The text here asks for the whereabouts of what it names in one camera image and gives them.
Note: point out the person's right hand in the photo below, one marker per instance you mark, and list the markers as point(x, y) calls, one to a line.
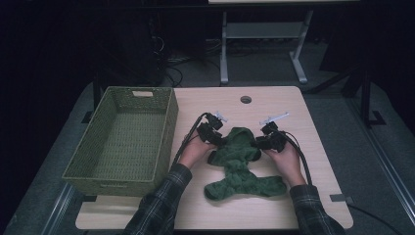
point(288, 163)

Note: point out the black table leg post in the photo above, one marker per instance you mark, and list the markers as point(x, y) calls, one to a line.
point(97, 94)

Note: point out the person's left hand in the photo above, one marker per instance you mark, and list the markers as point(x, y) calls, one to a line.
point(194, 151)

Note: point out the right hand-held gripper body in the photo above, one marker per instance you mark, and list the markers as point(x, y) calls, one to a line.
point(274, 138)

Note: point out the green woven basket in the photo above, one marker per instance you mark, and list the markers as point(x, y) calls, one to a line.
point(130, 143)

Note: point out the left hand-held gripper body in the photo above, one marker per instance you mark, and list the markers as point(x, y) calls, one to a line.
point(210, 129)

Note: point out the metal floor rail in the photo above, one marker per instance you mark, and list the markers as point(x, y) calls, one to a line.
point(381, 153)
point(58, 209)

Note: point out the green fluffy garment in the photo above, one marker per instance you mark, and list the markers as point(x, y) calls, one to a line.
point(239, 163)

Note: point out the grey tape strip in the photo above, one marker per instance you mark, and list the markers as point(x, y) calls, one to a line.
point(341, 197)

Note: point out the black metal stand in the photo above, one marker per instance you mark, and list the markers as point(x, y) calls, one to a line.
point(365, 98)

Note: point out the grey metal table frame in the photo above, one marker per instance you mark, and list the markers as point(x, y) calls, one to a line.
point(261, 30)

